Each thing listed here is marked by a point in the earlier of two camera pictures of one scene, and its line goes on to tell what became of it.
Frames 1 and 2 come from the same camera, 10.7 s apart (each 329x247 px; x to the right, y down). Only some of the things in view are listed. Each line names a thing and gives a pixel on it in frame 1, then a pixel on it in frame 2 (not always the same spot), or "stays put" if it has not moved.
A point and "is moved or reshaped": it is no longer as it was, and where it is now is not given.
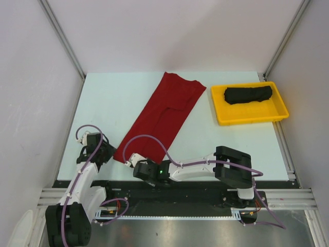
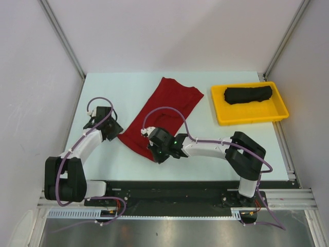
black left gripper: [111, 150] to [117, 129]
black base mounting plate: [184, 196] stays put
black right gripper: [150, 181] to [157, 158]
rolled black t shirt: [236, 95] stays put
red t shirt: [169, 107] is moved or reshaped
